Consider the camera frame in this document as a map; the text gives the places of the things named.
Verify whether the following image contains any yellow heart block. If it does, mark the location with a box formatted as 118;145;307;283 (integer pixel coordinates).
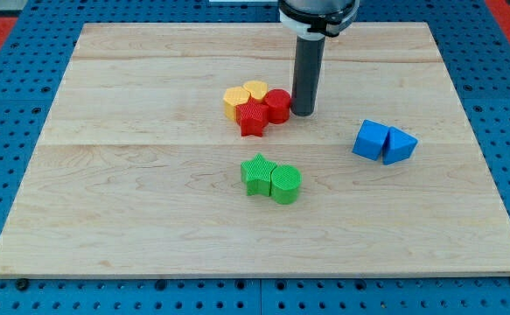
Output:
242;80;269;102

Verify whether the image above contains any red star block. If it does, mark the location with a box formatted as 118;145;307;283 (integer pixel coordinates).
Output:
236;101;269;137

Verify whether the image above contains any yellow hexagon block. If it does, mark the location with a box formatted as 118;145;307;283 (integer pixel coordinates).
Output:
223;87;251;122

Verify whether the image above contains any red cylinder block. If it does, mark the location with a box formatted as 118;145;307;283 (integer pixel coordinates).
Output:
263;89;291;124

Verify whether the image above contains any blue cube block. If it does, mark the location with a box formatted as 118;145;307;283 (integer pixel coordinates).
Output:
352;120;389;160

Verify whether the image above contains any green star block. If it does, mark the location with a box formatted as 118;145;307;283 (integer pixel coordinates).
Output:
241;153;277;197

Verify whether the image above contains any blue triangular prism block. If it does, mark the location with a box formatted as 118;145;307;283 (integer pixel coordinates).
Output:
382;127;418;165

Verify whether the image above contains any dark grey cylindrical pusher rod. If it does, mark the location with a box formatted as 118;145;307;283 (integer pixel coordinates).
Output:
290;37;325;116

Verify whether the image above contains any light wooden board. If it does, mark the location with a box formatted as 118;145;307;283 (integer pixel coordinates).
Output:
0;23;510;279

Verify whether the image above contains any green cylinder block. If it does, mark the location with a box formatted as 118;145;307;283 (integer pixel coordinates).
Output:
270;164;302;205

